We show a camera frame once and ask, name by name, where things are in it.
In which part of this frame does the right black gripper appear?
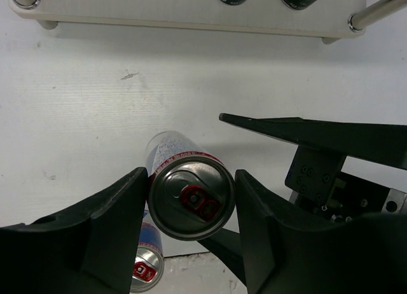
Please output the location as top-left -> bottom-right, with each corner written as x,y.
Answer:
219,113 -> 406,223

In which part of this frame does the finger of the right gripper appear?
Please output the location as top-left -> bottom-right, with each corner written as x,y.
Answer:
198,228 -> 246,285

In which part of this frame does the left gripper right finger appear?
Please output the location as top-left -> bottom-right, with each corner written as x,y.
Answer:
235,170 -> 406,293

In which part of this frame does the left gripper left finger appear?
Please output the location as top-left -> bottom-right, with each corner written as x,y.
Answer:
1,167 -> 148,293

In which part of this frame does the silver red can front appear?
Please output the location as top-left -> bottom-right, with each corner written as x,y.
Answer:
130,204 -> 165,293

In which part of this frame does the silver red can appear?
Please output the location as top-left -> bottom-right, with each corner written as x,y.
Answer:
130,204 -> 165,293
146,130 -> 235,241

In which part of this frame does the white two-tier shelf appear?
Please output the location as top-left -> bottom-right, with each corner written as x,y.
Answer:
9,0 -> 406,44

